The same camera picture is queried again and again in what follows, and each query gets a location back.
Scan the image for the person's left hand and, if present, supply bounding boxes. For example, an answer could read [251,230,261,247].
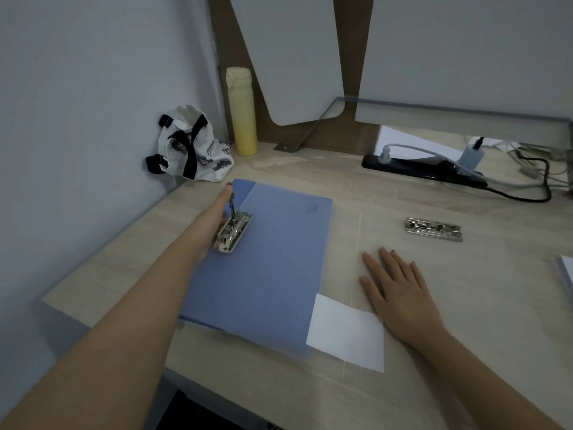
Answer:
[180,182,235,266]

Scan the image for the person's right hand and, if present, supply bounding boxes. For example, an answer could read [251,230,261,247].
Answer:
[359,247,448,350]

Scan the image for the metal clip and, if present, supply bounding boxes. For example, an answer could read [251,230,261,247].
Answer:
[212,192,254,255]
[405,217,464,243]

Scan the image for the transparent folder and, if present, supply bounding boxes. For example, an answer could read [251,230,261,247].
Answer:
[187,179,511,381]

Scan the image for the blue folder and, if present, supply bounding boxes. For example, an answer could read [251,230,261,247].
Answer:
[178,179,333,354]

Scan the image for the stack of white paper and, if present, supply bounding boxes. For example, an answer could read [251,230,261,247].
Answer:
[556,254,573,300]

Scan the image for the person's left forearm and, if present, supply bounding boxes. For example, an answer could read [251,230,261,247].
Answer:
[0,236,207,430]

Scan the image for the person's right forearm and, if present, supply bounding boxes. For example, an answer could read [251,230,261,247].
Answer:
[416,328,565,430]

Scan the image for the white black printed bag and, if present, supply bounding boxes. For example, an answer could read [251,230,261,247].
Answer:
[145,105,235,183]

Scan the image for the yellow bottle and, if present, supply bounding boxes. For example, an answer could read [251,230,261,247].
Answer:
[225,66,258,156]

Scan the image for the white charger adapter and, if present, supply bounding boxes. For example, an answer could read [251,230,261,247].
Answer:
[458,137,485,173]

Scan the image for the loose white papers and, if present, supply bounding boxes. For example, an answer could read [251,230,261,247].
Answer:
[378,125,525,162]

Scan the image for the white rounded board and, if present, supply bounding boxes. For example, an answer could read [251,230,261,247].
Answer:
[228,0,346,127]

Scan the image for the brown cardboard board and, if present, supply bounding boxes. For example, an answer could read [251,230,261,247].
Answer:
[208,0,381,153]

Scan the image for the large white board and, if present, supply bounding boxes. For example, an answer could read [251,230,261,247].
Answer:
[356,0,573,151]

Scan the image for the tangle of white cables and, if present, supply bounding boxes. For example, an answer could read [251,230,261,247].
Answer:
[510,143,573,193]

